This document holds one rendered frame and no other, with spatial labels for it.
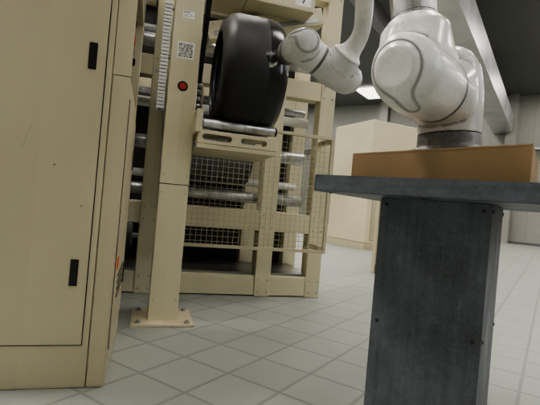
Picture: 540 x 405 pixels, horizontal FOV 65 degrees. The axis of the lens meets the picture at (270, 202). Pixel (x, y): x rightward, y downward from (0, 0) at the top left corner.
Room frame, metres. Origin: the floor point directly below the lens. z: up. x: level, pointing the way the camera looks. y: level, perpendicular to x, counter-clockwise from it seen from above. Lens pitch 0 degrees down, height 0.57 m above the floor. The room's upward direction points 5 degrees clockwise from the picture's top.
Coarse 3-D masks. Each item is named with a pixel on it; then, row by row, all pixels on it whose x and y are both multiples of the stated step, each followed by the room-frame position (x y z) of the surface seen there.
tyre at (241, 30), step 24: (240, 24) 1.82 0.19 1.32; (264, 24) 1.87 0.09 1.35; (216, 48) 2.13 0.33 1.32; (240, 48) 1.78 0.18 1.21; (264, 48) 1.80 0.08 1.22; (216, 72) 2.25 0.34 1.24; (240, 72) 1.78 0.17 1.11; (264, 72) 1.80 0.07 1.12; (216, 96) 2.27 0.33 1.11; (240, 96) 1.82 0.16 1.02; (264, 96) 1.84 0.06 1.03; (240, 120) 1.91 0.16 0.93; (264, 120) 1.92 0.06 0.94
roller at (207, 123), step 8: (208, 120) 1.86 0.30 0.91; (216, 120) 1.88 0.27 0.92; (208, 128) 1.87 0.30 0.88; (216, 128) 1.88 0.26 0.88; (224, 128) 1.88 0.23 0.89; (232, 128) 1.89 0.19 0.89; (240, 128) 1.90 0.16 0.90; (248, 128) 1.91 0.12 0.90; (256, 128) 1.92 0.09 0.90; (264, 128) 1.93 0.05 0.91; (272, 128) 1.94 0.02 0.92; (272, 136) 1.95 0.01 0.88
